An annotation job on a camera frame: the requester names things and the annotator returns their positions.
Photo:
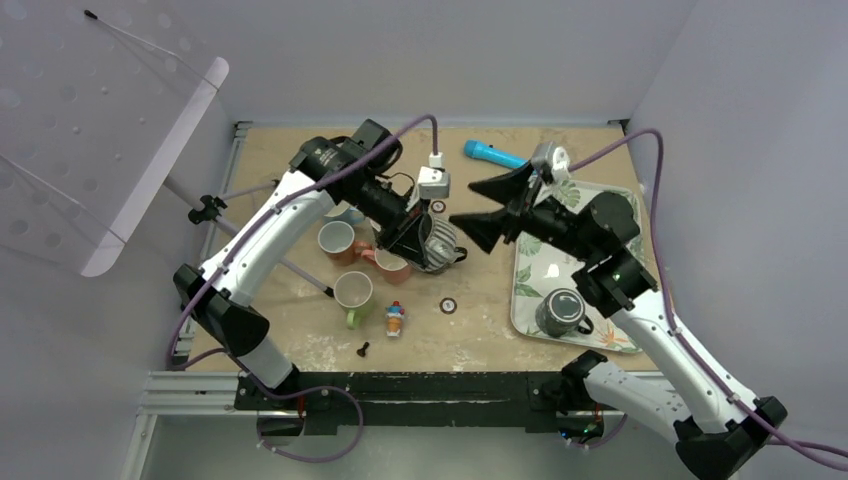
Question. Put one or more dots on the light blue ceramic mug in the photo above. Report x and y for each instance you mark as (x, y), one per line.
(346, 213)

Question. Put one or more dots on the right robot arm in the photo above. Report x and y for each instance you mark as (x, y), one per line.
(715, 423)

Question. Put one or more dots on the ice cream toy figure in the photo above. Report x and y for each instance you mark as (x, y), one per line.
(395, 316)

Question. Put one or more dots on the pink ceramic mug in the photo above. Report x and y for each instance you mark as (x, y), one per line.
(393, 269)

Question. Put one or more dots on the white leaf-print tray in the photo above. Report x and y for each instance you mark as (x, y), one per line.
(541, 269)

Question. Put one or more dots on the black chess pawn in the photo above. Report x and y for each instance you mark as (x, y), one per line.
(362, 351)

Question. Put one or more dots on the striped ceramic mug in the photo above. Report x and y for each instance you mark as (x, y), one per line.
(439, 242)

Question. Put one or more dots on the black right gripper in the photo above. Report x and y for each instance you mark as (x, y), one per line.
(511, 188)

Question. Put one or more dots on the small round token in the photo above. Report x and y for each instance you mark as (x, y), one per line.
(448, 305)
(438, 206)

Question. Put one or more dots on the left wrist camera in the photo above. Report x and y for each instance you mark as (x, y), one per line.
(433, 181)

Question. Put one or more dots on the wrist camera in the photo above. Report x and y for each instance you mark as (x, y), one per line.
(433, 181)
(551, 163)

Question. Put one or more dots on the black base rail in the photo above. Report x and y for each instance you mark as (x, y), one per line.
(537, 402)

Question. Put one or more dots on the blue toy microphone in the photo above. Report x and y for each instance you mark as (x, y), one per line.
(478, 150)

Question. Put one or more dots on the light green ceramic mug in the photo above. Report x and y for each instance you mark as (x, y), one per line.
(354, 293)

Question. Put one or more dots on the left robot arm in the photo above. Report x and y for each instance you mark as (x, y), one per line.
(218, 295)

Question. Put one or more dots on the dark grey mug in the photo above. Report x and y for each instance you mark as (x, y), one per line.
(563, 313)

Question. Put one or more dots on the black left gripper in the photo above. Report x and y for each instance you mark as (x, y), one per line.
(407, 245)

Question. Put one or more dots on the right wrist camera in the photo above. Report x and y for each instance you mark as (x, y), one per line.
(551, 163)

